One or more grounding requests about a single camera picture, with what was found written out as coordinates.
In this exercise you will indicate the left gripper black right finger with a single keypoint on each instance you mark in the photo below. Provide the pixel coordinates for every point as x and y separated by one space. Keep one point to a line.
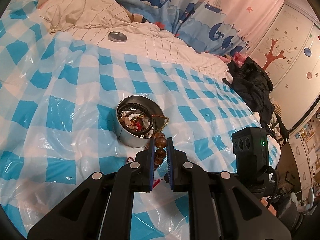
220 207

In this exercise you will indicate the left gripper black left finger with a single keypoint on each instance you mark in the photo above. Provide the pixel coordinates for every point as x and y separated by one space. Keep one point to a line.
101 206

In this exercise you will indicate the person right hand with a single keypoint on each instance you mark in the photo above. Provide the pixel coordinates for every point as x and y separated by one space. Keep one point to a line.
269 206

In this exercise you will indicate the black clothes pile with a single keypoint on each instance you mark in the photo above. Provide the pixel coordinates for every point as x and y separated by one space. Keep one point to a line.
253 85

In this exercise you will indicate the round silver metal tin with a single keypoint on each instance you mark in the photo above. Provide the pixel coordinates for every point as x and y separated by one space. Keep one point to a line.
138 118

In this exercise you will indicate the white wardrobe with tree decal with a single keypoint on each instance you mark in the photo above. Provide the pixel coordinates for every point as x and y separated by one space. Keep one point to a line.
289 54

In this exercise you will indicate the blue white checkered plastic sheet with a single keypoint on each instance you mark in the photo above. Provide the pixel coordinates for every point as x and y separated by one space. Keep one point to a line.
58 102

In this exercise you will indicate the pink star curtain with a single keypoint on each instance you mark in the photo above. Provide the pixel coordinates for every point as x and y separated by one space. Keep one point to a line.
250 17

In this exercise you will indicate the white grid pattern duvet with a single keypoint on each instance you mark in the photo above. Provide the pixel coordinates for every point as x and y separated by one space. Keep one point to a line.
148 40

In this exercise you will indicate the blue whale pattern curtain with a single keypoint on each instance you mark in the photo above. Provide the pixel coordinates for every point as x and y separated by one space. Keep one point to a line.
180 12

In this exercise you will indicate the silver tin lid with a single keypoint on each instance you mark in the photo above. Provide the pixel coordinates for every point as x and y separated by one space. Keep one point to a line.
116 36

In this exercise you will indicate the beige grid pattern pillow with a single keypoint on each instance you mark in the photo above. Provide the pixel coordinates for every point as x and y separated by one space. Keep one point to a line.
66 15

